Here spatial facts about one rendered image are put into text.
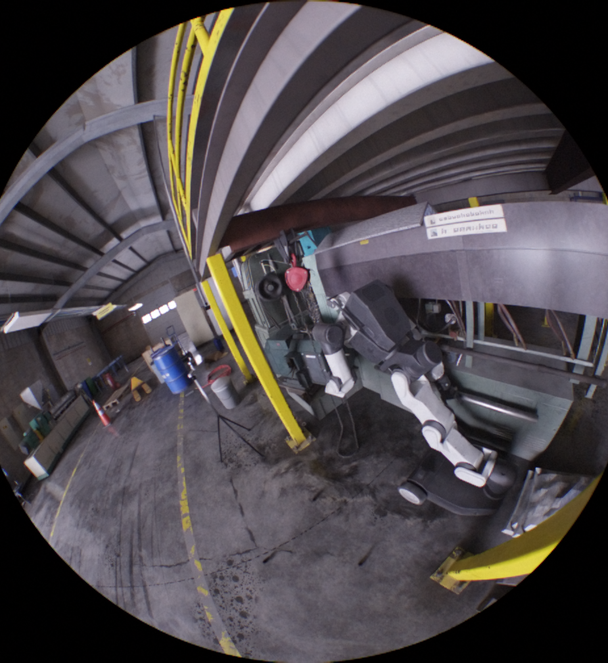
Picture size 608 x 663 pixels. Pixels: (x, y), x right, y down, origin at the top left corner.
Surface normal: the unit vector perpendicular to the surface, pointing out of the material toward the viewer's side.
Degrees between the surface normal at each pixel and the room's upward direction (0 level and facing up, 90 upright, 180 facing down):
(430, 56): 90
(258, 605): 0
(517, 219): 78
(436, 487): 0
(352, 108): 90
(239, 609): 0
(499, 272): 90
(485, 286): 90
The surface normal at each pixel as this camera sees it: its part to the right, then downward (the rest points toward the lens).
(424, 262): -0.80, 0.44
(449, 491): -0.32, -0.89
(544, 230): -0.86, 0.25
